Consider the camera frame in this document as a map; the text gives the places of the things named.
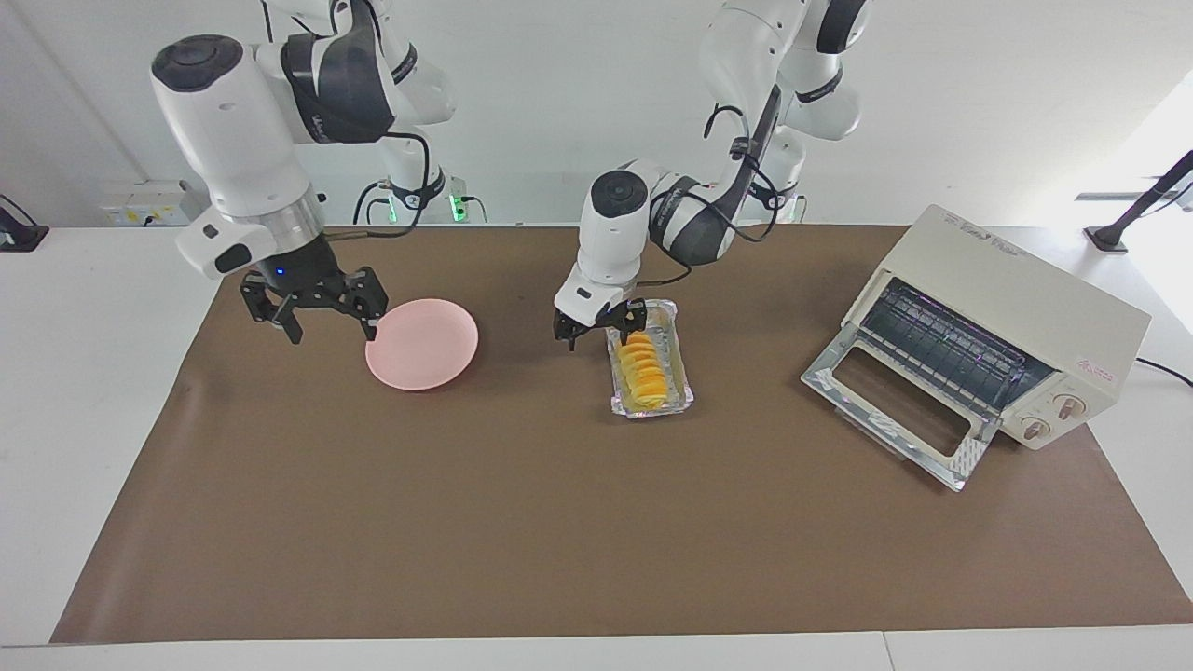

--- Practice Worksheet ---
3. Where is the small black stand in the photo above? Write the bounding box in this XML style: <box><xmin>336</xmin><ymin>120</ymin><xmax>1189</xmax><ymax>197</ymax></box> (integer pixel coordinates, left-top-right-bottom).
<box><xmin>0</xmin><ymin>194</ymin><xmax>49</xmax><ymax>253</ymax></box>

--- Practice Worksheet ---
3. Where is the black oven power cable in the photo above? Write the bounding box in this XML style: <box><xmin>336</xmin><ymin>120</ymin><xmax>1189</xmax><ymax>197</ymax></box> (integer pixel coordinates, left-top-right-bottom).
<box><xmin>1135</xmin><ymin>357</ymin><xmax>1193</xmax><ymax>389</ymax></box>

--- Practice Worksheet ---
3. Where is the glass oven door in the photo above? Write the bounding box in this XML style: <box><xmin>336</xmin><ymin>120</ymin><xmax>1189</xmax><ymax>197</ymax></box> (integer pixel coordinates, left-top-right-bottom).
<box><xmin>802</xmin><ymin>326</ymin><xmax>1003</xmax><ymax>492</ymax></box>

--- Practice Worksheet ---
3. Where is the black right base cable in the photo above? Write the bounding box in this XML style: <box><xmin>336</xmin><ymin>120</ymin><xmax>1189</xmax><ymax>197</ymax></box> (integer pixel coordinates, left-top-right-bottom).
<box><xmin>352</xmin><ymin>180</ymin><xmax>394</xmax><ymax>225</ymax></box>

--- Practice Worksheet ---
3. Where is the long black camera stand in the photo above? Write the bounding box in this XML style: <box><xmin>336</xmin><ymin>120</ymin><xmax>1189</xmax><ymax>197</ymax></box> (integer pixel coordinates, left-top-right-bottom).
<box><xmin>1084</xmin><ymin>149</ymin><xmax>1193</xmax><ymax>254</ymax></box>

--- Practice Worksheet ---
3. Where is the pink round plate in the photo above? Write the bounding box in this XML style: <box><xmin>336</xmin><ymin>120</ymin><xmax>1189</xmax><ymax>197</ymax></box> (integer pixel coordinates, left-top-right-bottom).
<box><xmin>364</xmin><ymin>298</ymin><xmax>479</xmax><ymax>391</ymax></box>

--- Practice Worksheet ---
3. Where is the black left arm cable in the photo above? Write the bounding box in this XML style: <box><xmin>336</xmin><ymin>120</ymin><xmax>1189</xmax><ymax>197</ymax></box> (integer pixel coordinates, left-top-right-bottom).
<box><xmin>643</xmin><ymin>103</ymin><xmax>782</xmax><ymax>282</ymax></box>

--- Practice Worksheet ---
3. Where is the aluminium foil tray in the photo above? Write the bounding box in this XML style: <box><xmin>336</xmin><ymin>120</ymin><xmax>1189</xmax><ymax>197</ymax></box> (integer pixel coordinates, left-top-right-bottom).
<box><xmin>606</xmin><ymin>298</ymin><xmax>695</xmax><ymax>419</ymax></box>

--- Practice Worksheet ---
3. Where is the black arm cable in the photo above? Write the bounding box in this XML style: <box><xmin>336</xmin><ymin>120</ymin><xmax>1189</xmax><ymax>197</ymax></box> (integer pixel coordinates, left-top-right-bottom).
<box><xmin>322</xmin><ymin>130</ymin><xmax>432</xmax><ymax>241</ymax></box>
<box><xmin>643</xmin><ymin>103</ymin><xmax>782</xmax><ymax>282</ymax></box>

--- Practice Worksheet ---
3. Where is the white wall socket strip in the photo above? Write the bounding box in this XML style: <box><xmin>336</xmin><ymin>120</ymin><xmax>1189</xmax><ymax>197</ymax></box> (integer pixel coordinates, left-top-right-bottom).
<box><xmin>101</xmin><ymin>182</ymin><xmax>192</xmax><ymax>226</ymax></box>

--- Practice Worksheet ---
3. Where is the wire oven rack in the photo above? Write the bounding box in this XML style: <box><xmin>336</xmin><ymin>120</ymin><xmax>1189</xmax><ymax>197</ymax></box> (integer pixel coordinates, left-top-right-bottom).
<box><xmin>862</xmin><ymin>280</ymin><xmax>1054</xmax><ymax>413</ymax></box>

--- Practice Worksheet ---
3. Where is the cream toaster oven body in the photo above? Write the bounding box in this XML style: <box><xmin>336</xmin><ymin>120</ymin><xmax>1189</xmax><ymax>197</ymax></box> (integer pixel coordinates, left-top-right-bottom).
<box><xmin>842</xmin><ymin>205</ymin><xmax>1153</xmax><ymax>451</ymax></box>

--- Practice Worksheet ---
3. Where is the yellow sliced bread loaf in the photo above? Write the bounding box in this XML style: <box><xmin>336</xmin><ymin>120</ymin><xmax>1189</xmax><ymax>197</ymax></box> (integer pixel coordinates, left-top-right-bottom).
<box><xmin>619</xmin><ymin>331</ymin><xmax>670</xmax><ymax>409</ymax></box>

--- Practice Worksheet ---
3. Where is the brown table mat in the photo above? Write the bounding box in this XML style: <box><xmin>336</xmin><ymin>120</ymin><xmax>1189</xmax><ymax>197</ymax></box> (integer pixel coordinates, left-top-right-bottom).
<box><xmin>51</xmin><ymin>224</ymin><xmax>1193</xmax><ymax>644</ymax></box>

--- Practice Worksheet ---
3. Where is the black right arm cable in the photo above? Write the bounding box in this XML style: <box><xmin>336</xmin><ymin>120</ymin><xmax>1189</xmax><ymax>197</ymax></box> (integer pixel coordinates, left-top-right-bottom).
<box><xmin>322</xmin><ymin>130</ymin><xmax>432</xmax><ymax>241</ymax></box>

